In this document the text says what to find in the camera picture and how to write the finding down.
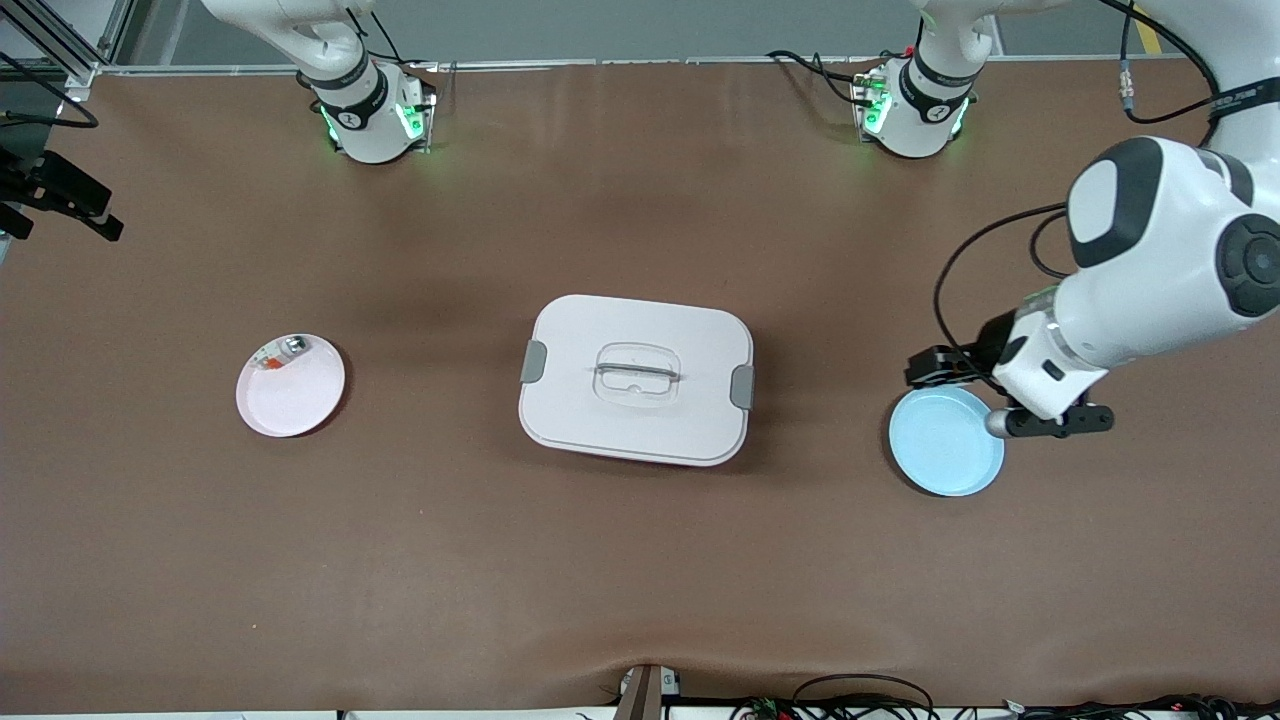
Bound pinkish white round plate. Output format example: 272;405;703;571
235;333;347;439

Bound transparent box lid handle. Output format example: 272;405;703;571
594;343;683;409

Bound tangle of black cables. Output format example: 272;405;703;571
730;673;1280;720

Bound aluminium frame profile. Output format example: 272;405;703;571
0;0;136;101

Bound brown post with white bracket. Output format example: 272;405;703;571
612;664;683;720

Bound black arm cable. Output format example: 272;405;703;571
0;48;101;129
933;0;1226;386

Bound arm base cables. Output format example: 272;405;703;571
345;5;441;101
765;48;906;111

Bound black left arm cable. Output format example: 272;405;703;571
933;0;1226;386

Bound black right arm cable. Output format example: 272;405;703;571
0;48;101;129

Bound white lidded storage box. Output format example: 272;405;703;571
518;293;756;468

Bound aluminium table edge rail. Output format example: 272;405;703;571
95;57;1201;73

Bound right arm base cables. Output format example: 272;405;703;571
345;5;441;101

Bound light blue round plate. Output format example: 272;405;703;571
888;386;1006;498

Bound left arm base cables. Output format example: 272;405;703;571
765;48;906;111

